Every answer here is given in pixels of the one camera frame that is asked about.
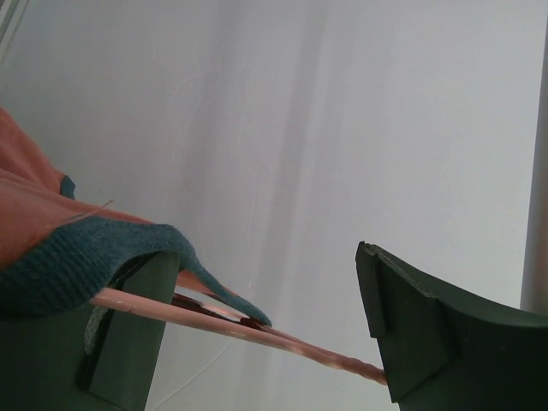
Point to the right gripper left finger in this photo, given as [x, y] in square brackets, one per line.
[90, 358]

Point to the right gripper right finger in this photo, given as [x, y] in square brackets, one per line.
[444, 348]

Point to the pink wire hanger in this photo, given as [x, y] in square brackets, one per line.
[261, 334]

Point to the red tank top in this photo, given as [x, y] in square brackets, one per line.
[57, 253]

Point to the grey clothes rack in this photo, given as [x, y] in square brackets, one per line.
[534, 278]

